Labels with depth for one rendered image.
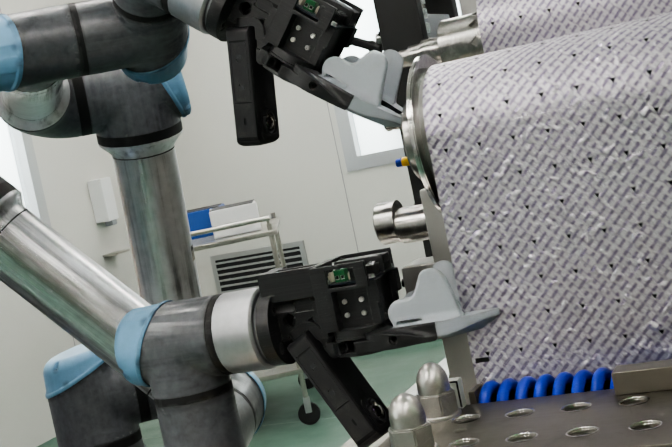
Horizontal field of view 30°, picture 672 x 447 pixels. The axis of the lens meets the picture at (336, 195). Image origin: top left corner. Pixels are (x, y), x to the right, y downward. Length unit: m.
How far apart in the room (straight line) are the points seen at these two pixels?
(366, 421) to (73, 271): 0.37
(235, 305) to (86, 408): 0.67
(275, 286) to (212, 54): 6.30
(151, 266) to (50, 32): 0.54
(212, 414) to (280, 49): 0.34
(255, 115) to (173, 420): 0.29
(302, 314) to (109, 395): 0.69
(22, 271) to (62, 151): 5.56
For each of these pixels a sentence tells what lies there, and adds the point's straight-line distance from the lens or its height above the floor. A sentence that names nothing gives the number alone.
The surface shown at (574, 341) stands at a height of 1.06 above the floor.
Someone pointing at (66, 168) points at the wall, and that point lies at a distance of 6.87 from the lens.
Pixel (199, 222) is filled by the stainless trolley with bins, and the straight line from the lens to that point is 6.07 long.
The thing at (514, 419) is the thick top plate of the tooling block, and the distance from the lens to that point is 0.98.
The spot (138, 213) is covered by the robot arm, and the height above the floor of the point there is 1.22.
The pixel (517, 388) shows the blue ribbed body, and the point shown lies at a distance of 1.05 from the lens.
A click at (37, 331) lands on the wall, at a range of 6.46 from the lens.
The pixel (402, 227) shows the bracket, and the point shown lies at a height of 1.17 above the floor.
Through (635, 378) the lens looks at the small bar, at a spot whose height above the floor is 1.04.
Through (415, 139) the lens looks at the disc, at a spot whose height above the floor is 1.25.
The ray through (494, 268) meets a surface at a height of 1.13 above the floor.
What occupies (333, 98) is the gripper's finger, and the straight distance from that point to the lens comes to 1.12.
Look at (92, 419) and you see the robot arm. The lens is 1.77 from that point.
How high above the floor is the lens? 1.28
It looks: 3 degrees down
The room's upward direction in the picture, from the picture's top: 12 degrees counter-clockwise
